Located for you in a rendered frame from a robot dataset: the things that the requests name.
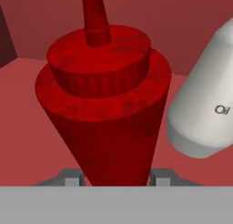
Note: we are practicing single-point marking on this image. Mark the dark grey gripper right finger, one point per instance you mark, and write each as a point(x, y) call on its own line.
point(165, 178)

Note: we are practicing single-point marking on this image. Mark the red ketchup bottle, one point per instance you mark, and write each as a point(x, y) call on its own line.
point(103, 112)

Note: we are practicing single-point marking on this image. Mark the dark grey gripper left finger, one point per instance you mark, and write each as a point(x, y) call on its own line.
point(68, 178)

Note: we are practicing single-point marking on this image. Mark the white oil bottle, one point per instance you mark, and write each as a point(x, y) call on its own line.
point(200, 100)

